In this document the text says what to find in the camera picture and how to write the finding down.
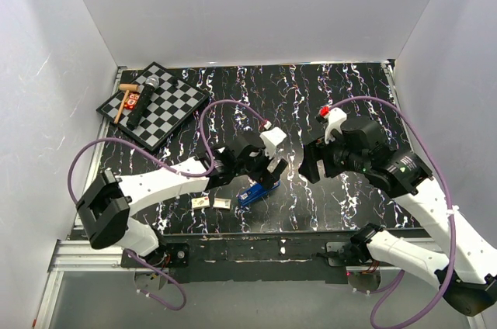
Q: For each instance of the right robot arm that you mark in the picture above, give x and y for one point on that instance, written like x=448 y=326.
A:
x=466 y=260

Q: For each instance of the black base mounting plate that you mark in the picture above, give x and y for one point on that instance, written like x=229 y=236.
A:
x=252 y=257

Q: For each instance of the red toy block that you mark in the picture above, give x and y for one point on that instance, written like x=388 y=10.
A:
x=131 y=100

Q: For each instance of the staple box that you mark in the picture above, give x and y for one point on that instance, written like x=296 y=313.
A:
x=223 y=204
x=200 y=203

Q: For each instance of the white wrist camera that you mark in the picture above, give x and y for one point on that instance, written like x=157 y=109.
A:
x=334 y=118
x=272 y=139

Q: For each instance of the black microphone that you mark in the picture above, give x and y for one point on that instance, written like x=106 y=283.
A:
x=148 y=89

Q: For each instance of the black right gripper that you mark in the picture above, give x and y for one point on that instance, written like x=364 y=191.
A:
x=311 y=154

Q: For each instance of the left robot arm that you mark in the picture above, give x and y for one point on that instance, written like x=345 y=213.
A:
x=107 y=207

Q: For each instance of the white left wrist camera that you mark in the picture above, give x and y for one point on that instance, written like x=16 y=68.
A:
x=272 y=139

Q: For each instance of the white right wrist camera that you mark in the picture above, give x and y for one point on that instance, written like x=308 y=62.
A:
x=334 y=118

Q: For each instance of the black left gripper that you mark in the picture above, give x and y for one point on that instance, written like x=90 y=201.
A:
x=264 y=176

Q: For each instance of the black white chessboard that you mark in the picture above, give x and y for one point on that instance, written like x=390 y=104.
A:
x=170 y=106

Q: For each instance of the blue stapler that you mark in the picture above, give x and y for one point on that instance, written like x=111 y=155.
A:
x=255 y=193

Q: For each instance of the wooden mallet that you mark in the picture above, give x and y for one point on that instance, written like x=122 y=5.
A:
x=127 y=89

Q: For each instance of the right staple box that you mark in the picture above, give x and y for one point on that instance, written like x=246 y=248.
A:
x=223 y=204

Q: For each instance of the left staple box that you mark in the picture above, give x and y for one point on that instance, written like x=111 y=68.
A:
x=200 y=203

